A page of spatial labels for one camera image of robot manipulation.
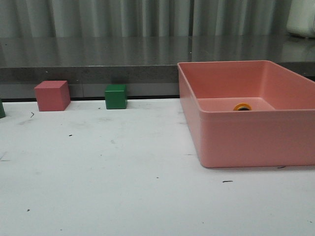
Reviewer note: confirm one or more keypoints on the yellow push button switch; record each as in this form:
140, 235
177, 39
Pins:
242, 107

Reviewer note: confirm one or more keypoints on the green cube block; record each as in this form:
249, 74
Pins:
115, 97

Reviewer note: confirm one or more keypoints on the grey stone counter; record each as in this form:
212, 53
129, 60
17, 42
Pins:
146, 65

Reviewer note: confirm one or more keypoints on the pink cube block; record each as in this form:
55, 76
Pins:
52, 95

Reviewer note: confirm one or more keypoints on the pink plastic bin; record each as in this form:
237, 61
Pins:
278, 131

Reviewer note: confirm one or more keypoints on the dark green block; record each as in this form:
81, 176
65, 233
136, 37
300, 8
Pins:
2, 111

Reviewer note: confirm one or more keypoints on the grey curtain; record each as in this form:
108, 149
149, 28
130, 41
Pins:
145, 18

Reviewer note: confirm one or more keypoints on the white appliance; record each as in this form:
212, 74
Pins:
301, 19

